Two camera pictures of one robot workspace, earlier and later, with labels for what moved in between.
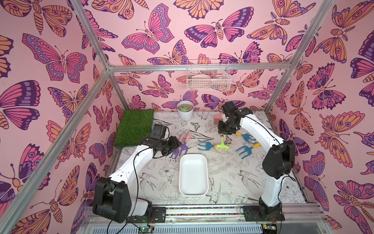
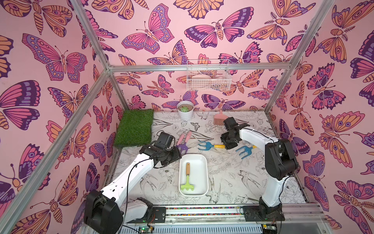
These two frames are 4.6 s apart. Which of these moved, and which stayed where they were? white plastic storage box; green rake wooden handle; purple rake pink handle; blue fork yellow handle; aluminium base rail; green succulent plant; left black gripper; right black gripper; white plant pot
Moved: right black gripper; green rake wooden handle; left black gripper
Stayed: green succulent plant; white plastic storage box; white plant pot; purple rake pink handle; aluminium base rail; blue fork yellow handle
